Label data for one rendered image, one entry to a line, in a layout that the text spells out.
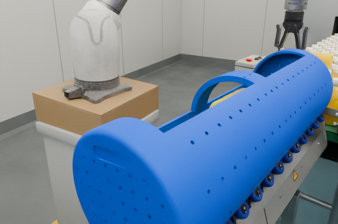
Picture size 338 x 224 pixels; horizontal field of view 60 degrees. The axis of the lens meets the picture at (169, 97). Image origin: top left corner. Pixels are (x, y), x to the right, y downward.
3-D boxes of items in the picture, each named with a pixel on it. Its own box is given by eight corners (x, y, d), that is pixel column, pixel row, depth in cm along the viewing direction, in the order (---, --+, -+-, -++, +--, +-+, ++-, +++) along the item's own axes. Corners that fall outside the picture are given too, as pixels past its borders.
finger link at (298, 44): (294, 24, 127) (298, 23, 126) (299, 50, 128) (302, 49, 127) (291, 25, 124) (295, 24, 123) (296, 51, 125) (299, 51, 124)
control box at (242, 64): (233, 80, 149) (235, 60, 146) (250, 72, 164) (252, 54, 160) (251, 84, 143) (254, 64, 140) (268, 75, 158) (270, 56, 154)
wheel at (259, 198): (243, 189, 73) (249, 188, 72) (251, 180, 76) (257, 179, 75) (252, 206, 73) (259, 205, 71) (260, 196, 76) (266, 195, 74)
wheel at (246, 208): (228, 205, 68) (235, 204, 66) (237, 195, 71) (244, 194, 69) (238, 223, 67) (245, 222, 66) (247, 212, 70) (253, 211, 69)
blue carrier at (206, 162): (85, 242, 63) (58, 118, 56) (257, 115, 126) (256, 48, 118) (192, 320, 45) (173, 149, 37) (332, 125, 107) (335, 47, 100)
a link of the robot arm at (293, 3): (305, -4, 115) (302, 12, 117) (312, -4, 122) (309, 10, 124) (281, -4, 121) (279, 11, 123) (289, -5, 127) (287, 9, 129)
